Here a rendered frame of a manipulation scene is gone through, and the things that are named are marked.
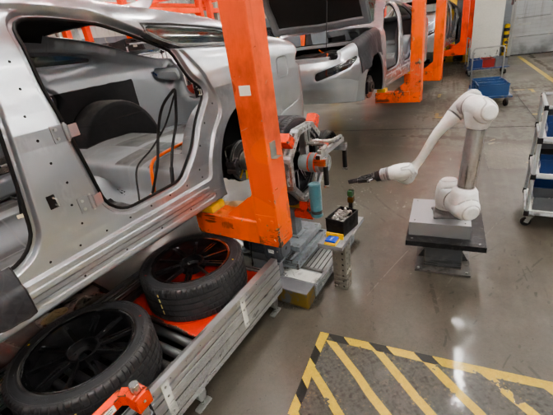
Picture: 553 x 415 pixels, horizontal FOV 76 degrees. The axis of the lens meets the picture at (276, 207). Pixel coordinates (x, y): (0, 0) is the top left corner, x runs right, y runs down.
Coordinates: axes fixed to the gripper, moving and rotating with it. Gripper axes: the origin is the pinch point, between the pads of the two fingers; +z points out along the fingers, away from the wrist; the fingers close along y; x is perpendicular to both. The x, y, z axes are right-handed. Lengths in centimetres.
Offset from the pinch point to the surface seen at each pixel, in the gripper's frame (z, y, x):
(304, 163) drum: 25.9, 10.8, -23.9
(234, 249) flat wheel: 61, 75, 4
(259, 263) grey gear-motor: 72, 46, 33
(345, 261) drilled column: 10, 35, 44
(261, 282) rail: 46, 82, 25
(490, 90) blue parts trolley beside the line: -92, -532, 66
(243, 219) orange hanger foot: 53, 66, -12
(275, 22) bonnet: 171, -335, -169
